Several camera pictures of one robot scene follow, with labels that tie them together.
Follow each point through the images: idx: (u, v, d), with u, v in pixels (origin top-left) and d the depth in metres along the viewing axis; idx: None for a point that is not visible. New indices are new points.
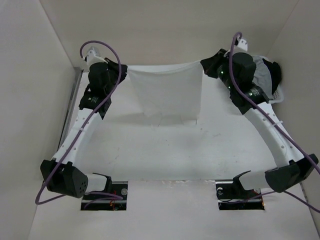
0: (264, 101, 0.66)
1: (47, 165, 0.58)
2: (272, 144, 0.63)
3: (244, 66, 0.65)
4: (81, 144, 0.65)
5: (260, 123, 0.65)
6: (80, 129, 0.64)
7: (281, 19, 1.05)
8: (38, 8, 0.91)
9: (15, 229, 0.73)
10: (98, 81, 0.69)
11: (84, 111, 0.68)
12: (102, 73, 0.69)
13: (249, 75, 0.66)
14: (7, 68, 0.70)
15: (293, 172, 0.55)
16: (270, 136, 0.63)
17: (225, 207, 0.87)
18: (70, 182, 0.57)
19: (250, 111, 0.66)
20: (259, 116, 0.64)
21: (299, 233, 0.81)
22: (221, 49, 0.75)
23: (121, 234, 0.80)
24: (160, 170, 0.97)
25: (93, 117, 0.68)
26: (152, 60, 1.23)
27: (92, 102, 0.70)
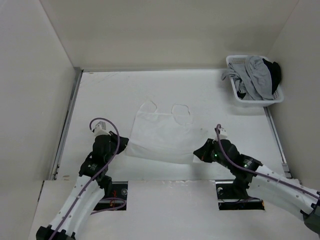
0: (259, 165, 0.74)
1: (42, 234, 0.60)
2: (288, 198, 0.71)
3: (228, 149, 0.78)
4: (77, 214, 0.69)
5: (267, 184, 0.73)
6: (77, 197, 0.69)
7: (282, 19, 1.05)
8: (37, 8, 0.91)
9: (16, 228, 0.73)
10: (100, 149, 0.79)
11: (83, 178, 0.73)
12: (105, 144, 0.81)
13: (235, 152, 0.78)
14: (7, 69, 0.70)
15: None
16: (282, 192, 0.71)
17: (225, 207, 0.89)
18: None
19: (253, 180, 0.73)
20: (263, 180, 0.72)
21: (299, 233, 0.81)
22: (208, 138, 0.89)
23: (121, 234, 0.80)
24: (160, 170, 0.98)
25: (90, 185, 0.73)
26: (152, 60, 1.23)
27: (91, 168, 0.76)
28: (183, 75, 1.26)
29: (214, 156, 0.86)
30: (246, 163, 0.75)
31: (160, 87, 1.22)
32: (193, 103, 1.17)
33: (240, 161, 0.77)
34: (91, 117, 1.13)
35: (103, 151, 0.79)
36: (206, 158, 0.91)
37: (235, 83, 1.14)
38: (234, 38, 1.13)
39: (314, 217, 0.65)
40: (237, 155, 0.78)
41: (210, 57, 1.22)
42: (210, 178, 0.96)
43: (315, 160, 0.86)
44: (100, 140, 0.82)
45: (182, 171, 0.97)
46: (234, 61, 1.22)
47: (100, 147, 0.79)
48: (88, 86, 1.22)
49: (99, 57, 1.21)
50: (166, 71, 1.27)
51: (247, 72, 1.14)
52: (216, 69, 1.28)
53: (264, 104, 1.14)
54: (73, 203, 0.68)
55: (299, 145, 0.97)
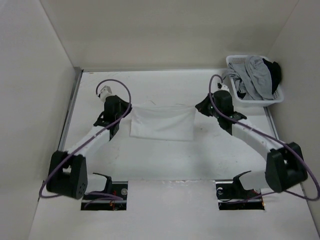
0: (243, 118, 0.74)
1: (58, 157, 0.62)
2: (255, 146, 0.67)
3: (221, 98, 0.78)
4: (92, 149, 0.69)
5: (243, 133, 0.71)
6: (93, 135, 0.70)
7: (281, 19, 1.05)
8: (37, 8, 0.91)
9: (15, 228, 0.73)
10: (112, 108, 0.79)
11: (96, 127, 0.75)
12: (116, 103, 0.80)
13: (227, 104, 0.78)
14: (7, 69, 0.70)
15: (278, 157, 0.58)
16: (252, 140, 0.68)
17: (225, 207, 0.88)
18: (75, 173, 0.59)
19: (233, 127, 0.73)
20: (239, 127, 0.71)
21: (299, 233, 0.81)
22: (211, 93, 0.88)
23: (121, 233, 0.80)
24: (160, 169, 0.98)
25: (104, 133, 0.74)
26: (152, 60, 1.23)
27: (104, 124, 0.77)
28: (183, 75, 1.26)
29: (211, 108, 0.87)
30: (234, 116, 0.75)
31: (160, 87, 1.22)
32: (193, 102, 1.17)
33: (230, 113, 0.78)
34: (91, 117, 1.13)
35: (114, 109, 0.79)
36: (204, 111, 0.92)
37: (235, 83, 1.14)
38: (234, 38, 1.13)
39: (268, 158, 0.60)
40: (230, 108, 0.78)
41: (210, 57, 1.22)
42: (210, 177, 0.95)
43: (315, 160, 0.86)
44: (111, 98, 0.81)
45: (182, 171, 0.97)
46: (234, 61, 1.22)
47: (111, 106, 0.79)
48: (88, 86, 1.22)
49: (99, 56, 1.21)
50: (166, 71, 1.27)
51: (247, 72, 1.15)
52: (216, 69, 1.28)
53: (264, 104, 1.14)
54: (89, 139, 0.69)
55: (299, 145, 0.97)
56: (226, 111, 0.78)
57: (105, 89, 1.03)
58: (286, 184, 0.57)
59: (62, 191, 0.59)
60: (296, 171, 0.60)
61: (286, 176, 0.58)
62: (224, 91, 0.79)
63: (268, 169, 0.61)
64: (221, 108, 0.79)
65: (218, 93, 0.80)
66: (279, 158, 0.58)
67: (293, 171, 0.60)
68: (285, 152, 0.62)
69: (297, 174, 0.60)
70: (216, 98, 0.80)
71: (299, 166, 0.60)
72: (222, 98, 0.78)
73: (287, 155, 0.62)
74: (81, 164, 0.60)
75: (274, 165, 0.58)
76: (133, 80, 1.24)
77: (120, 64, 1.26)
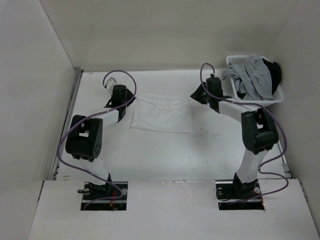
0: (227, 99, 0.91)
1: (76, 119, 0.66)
2: (234, 115, 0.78)
3: (211, 83, 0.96)
4: (105, 121, 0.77)
5: (226, 108, 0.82)
6: (107, 109, 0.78)
7: (281, 19, 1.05)
8: (37, 8, 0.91)
9: (15, 229, 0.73)
10: (120, 94, 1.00)
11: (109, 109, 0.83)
12: (123, 90, 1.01)
13: (215, 88, 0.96)
14: (6, 69, 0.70)
15: (248, 117, 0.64)
16: (232, 110, 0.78)
17: (225, 207, 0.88)
18: (95, 132, 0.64)
19: (219, 105, 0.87)
20: (223, 103, 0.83)
21: (299, 233, 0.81)
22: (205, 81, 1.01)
23: (121, 234, 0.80)
24: (159, 169, 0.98)
25: (115, 113, 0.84)
26: (152, 60, 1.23)
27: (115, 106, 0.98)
28: (183, 75, 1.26)
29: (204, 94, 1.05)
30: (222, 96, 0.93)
31: (160, 88, 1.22)
32: (193, 102, 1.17)
33: (219, 94, 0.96)
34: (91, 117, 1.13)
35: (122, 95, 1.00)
36: (199, 98, 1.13)
37: (235, 83, 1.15)
38: (235, 38, 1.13)
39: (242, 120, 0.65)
40: (218, 90, 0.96)
41: (210, 57, 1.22)
42: (210, 178, 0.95)
43: (315, 160, 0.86)
44: (119, 86, 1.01)
45: (182, 170, 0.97)
46: (234, 61, 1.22)
47: (120, 92, 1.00)
48: (88, 86, 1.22)
49: (99, 57, 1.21)
50: (166, 72, 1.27)
51: (247, 72, 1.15)
52: (216, 69, 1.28)
53: (264, 104, 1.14)
54: (101, 112, 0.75)
55: (299, 145, 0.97)
56: (215, 93, 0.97)
57: (111, 79, 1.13)
58: (258, 140, 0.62)
59: (79, 150, 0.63)
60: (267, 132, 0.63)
61: (256, 134, 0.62)
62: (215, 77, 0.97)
63: (244, 131, 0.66)
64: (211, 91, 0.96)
65: (210, 79, 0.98)
66: (250, 117, 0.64)
67: (265, 132, 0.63)
68: (259, 117, 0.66)
69: (269, 133, 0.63)
70: (208, 82, 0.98)
71: (270, 126, 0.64)
72: (212, 82, 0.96)
73: (262, 120, 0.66)
74: (100, 124, 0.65)
75: (247, 124, 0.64)
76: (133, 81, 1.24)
77: (120, 64, 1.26)
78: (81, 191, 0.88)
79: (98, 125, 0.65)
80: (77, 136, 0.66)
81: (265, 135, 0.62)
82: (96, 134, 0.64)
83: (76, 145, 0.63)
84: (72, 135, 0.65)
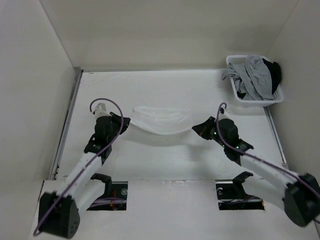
0: (250, 148, 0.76)
1: (47, 199, 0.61)
2: (271, 180, 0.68)
3: (228, 129, 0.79)
4: (84, 180, 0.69)
5: (251, 164, 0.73)
6: (84, 166, 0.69)
7: (282, 19, 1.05)
8: (38, 8, 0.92)
9: (15, 229, 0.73)
10: (103, 130, 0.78)
11: (88, 154, 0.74)
12: (106, 124, 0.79)
13: (234, 134, 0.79)
14: (7, 69, 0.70)
15: (296, 193, 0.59)
16: (263, 172, 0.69)
17: (225, 207, 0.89)
18: (66, 219, 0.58)
19: (241, 158, 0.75)
20: (248, 159, 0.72)
21: (299, 233, 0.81)
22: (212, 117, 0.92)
23: (121, 234, 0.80)
24: (160, 169, 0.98)
25: (96, 161, 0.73)
26: (152, 60, 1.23)
27: (97, 147, 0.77)
28: (183, 75, 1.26)
29: (213, 134, 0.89)
30: (240, 146, 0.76)
31: (160, 88, 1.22)
32: (193, 102, 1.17)
33: (236, 142, 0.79)
34: (91, 117, 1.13)
35: (105, 132, 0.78)
36: (205, 134, 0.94)
37: (235, 83, 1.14)
38: (235, 38, 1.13)
39: (291, 196, 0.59)
40: (236, 138, 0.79)
41: (210, 57, 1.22)
42: (210, 178, 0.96)
43: (315, 161, 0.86)
44: (101, 120, 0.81)
45: (182, 171, 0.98)
46: (234, 61, 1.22)
47: (102, 129, 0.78)
48: (88, 86, 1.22)
49: (99, 57, 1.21)
50: (166, 71, 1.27)
51: (247, 72, 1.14)
52: (216, 69, 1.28)
53: (265, 104, 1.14)
54: (78, 173, 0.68)
55: (299, 145, 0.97)
56: (232, 142, 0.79)
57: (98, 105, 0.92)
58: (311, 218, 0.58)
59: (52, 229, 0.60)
60: (315, 203, 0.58)
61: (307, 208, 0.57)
62: (230, 121, 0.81)
63: (289, 202, 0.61)
64: (227, 138, 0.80)
65: (223, 124, 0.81)
66: (299, 195, 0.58)
67: (311, 203, 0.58)
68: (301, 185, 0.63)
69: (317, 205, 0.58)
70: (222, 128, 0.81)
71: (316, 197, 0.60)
72: (228, 129, 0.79)
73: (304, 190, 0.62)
74: (71, 205, 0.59)
75: (297, 202, 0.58)
76: (133, 81, 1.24)
77: (120, 64, 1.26)
78: None
79: (69, 209, 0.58)
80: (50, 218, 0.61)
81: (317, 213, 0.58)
82: (67, 222, 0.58)
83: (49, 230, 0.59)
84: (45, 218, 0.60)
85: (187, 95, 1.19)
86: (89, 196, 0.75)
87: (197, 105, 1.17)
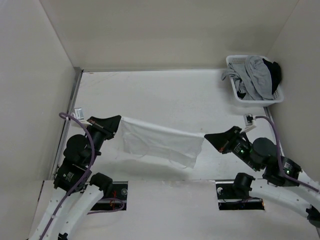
0: (299, 172, 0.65)
1: None
2: (314, 203, 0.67)
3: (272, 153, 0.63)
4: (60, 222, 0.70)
5: (302, 191, 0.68)
6: (51, 217, 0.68)
7: (281, 19, 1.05)
8: (38, 8, 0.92)
9: (15, 229, 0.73)
10: (75, 157, 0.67)
11: (57, 193, 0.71)
12: (79, 152, 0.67)
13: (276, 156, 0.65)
14: (7, 69, 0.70)
15: None
16: (317, 203, 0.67)
17: (225, 207, 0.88)
18: None
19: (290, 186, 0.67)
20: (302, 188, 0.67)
21: (299, 233, 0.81)
22: (234, 128, 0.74)
23: (121, 234, 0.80)
24: (160, 170, 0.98)
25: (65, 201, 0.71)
26: (152, 60, 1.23)
27: (67, 179, 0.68)
28: (183, 75, 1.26)
29: (239, 151, 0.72)
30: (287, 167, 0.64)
31: (159, 88, 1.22)
32: (193, 102, 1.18)
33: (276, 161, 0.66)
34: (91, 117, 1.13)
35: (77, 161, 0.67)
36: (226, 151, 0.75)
37: (235, 83, 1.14)
38: (235, 38, 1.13)
39: None
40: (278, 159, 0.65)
41: (210, 57, 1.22)
42: (210, 178, 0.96)
43: (315, 161, 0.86)
44: (73, 145, 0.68)
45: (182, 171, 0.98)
46: (234, 61, 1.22)
47: (74, 157, 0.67)
48: (88, 86, 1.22)
49: (99, 57, 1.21)
50: (166, 71, 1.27)
51: (247, 72, 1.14)
52: (216, 69, 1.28)
53: (265, 104, 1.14)
54: (47, 223, 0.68)
55: (299, 145, 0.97)
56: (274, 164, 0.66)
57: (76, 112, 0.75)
58: None
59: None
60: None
61: None
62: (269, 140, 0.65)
63: None
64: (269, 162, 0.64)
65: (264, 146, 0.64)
66: None
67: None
68: None
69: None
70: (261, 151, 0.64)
71: None
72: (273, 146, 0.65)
73: None
74: None
75: None
76: (132, 81, 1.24)
77: (120, 64, 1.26)
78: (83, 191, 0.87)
79: None
80: None
81: None
82: None
83: None
84: None
85: (187, 95, 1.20)
86: (87, 207, 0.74)
87: (197, 105, 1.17)
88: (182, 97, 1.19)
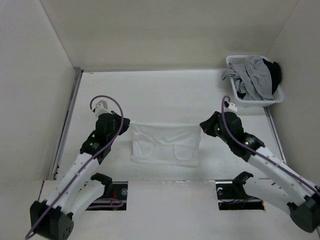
0: (260, 146, 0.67)
1: (37, 206, 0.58)
2: (277, 179, 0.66)
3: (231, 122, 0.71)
4: (78, 187, 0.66)
5: (263, 166, 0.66)
6: (76, 173, 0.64)
7: (281, 19, 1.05)
8: (38, 8, 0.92)
9: (15, 229, 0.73)
10: (104, 127, 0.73)
11: (83, 156, 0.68)
12: (108, 123, 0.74)
13: (239, 128, 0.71)
14: (8, 70, 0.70)
15: (315, 208, 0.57)
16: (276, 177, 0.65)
17: (225, 207, 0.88)
18: (54, 229, 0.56)
19: (251, 159, 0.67)
20: (260, 161, 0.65)
21: (299, 233, 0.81)
22: (216, 111, 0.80)
23: (121, 234, 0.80)
24: (160, 170, 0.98)
25: (90, 163, 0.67)
26: (152, 60, 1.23)
27: (93, 147, 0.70)
28: (183, 75, 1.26)
29: (217, 130, 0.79)
30: (248, 139, 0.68)
31: (159, 88, 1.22)
32: (193, 102, 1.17)
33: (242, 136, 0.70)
34: (91, 117, 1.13)
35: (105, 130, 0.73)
36: (209, 132, 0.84)
37: (235, 83, 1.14)
38: (235, 38, 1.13)
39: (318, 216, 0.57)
40: (241, 132, 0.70)
41: (210, 57, 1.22)
42: (210, 178, 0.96)
43: (315, 161, 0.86)
44: (103, 119, 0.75)
45: (182, 171, 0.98)
46: (234, 61, 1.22)
47: (103, 126, 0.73)
48: (88, 86, 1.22)
49: (99, 57, 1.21)
50: (166, 71, 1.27)
51: (247, 72, 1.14)
52: (216, 69, 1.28)
53: (265, 104, 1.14)
54: (70, 180, 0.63)
55: (299, 145, 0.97)
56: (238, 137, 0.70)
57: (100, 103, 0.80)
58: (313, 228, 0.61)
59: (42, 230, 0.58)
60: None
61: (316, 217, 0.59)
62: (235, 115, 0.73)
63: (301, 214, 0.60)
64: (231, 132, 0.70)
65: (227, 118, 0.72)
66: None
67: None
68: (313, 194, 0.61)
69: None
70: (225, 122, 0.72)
71: None
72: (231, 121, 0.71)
73: None
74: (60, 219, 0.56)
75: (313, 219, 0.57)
76: (132, 81, 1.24)
77: (120, 64, 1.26)
78: None
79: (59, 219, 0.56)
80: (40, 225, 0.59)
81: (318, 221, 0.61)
82: (56, 235, 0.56)
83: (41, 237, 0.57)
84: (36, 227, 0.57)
85: (187, 95, 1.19)
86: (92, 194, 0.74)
87: (197, 105, 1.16)
88: (182, 97, 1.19)
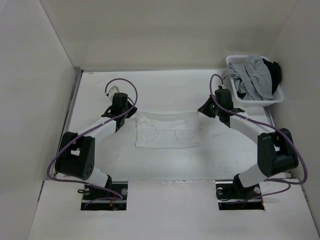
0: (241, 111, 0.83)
1: (69, 135, 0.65)
2: (248, 131, 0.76)
3: (222, 93, 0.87)
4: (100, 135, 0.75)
5: (239, 123, 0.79)
6: (103, 122, 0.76)
7: (281, 19, 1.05)
8: (38, 8, 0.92)
9: (15, 229, 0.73)
10: (119, 102, 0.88)
11: (105, 118, 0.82)
12: (123, 98, 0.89)
13: (228, 99, 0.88)
14: (7, 70, 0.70)
15: (267, 138, 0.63)
16: (246, 127, 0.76)
17: (225, 207, 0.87)
18: (85, 154, 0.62)
19: (231, 119, 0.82)
20: (236, 118, 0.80)
21: (299, 233, 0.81)
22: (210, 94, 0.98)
23: (121, 233, 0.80)
24: (160, 169, 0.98)
25: (111, 123, 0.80)
26: (152, 60, 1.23)
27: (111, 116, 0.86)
28: (183, 75, 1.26)
29: (212, 107, 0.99)
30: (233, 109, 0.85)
31: (160, 88, 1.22)
32: (193, 102, 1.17)
33: (230, 107, 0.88)
34: (91, 117, 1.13)
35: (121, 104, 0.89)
36: (205, 110, 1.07)
37: (235, 83, 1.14)
38: (235, 38, 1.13)
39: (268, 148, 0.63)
40: (229, 103, 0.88)
41: (210, 57, 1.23)
42: (210, 178, 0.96)
43: (315, 161, 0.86)
44: (119, 94, 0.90)
45: (182, 170, 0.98)
46: (234, 61, 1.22)
47: (119, 101, 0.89)
48: (88, 86, 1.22)
49: (99, 57, 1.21)
50: (166, 71, 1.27)
51: (247, 72, 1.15)
52: (216, 69, 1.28)
53: (265, 104, 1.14)
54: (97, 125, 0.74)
55: (299, 145, 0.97)
56: (226, 107, 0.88)
57: (114, 88, 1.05)
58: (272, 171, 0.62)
59: (70, 170, 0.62)
60: (285, 155, 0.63)
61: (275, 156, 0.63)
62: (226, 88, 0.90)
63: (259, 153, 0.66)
64: (222, 103, 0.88)
65: (218, 90, 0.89)
66: (269, 141, 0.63)
67: (281, 155, 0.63)
68: (277, 138, 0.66)
69: (288, 158, 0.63)
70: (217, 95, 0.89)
71: (290, 151, 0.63)
72: (222, 94, 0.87)
73: (279, 142, 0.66)
74: (90, 145, 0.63)
75: (264, 148, 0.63)
76: (132, 80, 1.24)
77: (120, 64, 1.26)
78: (81, 191, 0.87)
79: (91, 143, 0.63)
80: (67, 156, 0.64)
81: (282, 170, 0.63)
82: (86, 156, 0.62)
83: (67, 164, 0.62)
84: (63, 155, 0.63)
85: (187, 95, 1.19)
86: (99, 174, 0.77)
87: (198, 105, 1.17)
88: (183, 96, 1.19)
